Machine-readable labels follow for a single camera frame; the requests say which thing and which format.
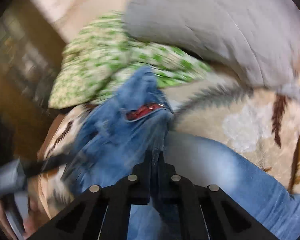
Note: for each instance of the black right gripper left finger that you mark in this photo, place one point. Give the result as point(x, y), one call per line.
point(102, 212)

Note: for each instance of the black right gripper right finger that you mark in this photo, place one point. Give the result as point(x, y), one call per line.
point(205, 212)

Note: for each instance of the blue denim jeans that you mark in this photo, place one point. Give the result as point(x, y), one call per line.
point(117, 134)

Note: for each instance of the beige leaf pattern blanket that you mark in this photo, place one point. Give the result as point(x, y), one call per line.
point(262, 126)

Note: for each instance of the green patterned cloth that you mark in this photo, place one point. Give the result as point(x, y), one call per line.
point(103, 56)

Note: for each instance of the grey pillow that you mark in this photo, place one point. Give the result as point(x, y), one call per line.
point(258, 39)

